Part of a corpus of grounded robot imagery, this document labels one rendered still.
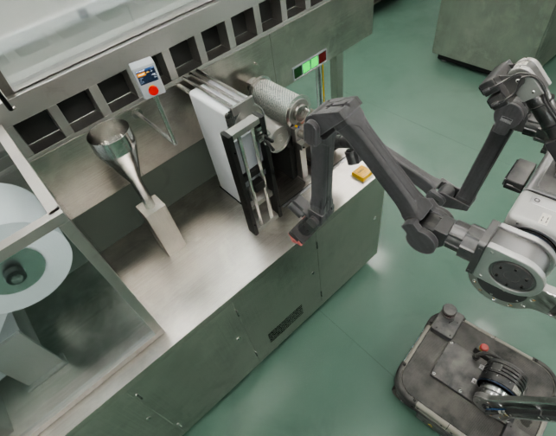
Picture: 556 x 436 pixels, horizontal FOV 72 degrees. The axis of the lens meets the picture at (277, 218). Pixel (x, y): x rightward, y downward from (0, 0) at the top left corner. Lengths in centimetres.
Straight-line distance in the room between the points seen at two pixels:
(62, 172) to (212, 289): 72
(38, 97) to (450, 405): 207
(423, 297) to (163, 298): 159
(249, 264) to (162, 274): 38
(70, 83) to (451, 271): 229
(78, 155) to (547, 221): 148
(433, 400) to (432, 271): 90
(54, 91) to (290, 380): 179
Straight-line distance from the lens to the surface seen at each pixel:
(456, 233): 97
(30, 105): 154
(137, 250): 184
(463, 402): 213
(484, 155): 142
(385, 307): 250
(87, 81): 156
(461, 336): 224
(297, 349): 239
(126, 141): 135
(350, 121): 91
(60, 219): 106
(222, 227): 177
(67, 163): 164
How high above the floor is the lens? 222
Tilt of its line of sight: 49 degrees down
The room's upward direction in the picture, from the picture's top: 11 degrees counter-clockwise
